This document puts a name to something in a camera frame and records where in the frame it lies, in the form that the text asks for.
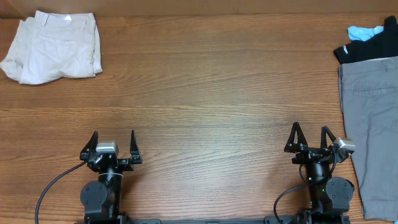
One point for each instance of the folded beige shorts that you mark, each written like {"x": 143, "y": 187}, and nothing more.
{"x": 50, "y": 46}

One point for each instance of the grey shorts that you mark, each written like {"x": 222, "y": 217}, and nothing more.
{"x": 368, "y": 96}

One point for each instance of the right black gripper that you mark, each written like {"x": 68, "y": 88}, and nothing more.
{"x": 311, "y": 151}

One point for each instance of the black t-shirt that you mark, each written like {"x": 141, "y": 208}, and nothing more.
{"x": 382, "y": 45}

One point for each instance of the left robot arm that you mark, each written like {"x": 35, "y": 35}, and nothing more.
{"x": 102, "y": 198}

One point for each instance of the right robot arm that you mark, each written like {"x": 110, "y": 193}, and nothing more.
{"x": 329, "y": 196}

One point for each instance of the light blue t-shirt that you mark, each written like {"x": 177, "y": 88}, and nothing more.
{"x": 362, "y": 33}

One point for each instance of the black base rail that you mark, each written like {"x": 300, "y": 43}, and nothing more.
{"x": 265, "y": 220}

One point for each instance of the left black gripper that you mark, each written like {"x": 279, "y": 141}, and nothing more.
{"x": 127, "y": 164}

